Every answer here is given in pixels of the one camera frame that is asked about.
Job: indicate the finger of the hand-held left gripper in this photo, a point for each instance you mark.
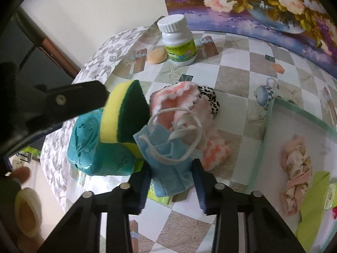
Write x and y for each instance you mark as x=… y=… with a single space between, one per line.
x=68 y=100

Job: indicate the teal plastic toy box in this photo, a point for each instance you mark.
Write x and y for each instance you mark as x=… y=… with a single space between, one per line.
x=89 y=147

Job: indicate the red scrunchie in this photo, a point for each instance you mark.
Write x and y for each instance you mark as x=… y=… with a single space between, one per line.
x=334 y=213

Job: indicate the white tray teal rim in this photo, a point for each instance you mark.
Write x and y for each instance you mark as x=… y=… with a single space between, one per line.
x=302 y=126

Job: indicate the beige powder puff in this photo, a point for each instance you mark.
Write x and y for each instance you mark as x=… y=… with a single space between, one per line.
x=157 y=56

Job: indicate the pink white knitted cloth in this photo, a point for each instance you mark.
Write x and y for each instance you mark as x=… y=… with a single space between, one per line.
x=171 y=102

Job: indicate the pink floral scrunchie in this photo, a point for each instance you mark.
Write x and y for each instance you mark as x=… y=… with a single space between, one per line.
x=296 y=163

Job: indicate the yellow green sponge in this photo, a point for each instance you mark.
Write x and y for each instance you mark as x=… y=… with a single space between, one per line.
x=123 y=116

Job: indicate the blue face mask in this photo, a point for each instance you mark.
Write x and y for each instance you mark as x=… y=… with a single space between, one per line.
x=168 y=168

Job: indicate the white bottle green label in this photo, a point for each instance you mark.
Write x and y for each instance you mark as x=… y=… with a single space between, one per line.
x=179 y=44

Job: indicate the leopard print scrunchie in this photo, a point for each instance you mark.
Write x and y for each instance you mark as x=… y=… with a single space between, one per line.
x=212 y=100

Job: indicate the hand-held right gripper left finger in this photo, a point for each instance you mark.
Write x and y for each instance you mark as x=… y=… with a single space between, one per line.
x=143 y=189

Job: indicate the flower painting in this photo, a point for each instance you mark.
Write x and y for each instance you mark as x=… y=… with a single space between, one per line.
x=263 y=10

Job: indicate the green cloth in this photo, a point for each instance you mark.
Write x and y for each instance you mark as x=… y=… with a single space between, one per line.
x=313 y=205

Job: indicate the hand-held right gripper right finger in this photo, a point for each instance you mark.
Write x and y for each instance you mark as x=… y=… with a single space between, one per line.
x=200 y=187

